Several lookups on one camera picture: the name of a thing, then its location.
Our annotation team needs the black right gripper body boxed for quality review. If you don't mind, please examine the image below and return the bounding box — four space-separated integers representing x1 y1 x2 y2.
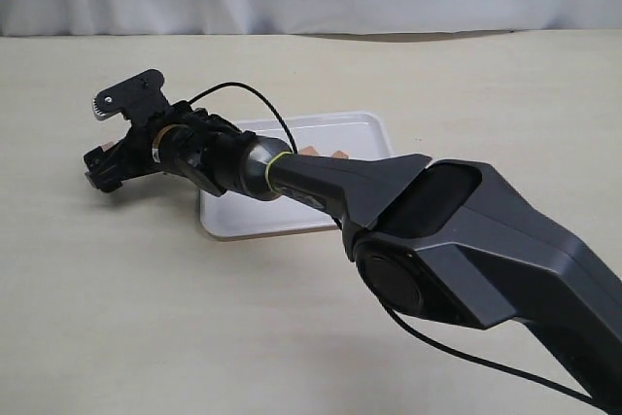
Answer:
123 101 256 196

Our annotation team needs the black camera cable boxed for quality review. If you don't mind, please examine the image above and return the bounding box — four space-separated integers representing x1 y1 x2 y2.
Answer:
187 82 608 415

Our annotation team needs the white rectangular plastic tray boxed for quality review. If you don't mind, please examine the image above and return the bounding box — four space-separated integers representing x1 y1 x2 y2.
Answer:
199 111 393 241

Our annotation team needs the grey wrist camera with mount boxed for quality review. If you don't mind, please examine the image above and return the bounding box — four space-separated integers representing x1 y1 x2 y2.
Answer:
92 69 170 127

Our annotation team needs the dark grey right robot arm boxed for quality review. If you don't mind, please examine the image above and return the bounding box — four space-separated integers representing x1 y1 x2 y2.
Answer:
85 97 621 414

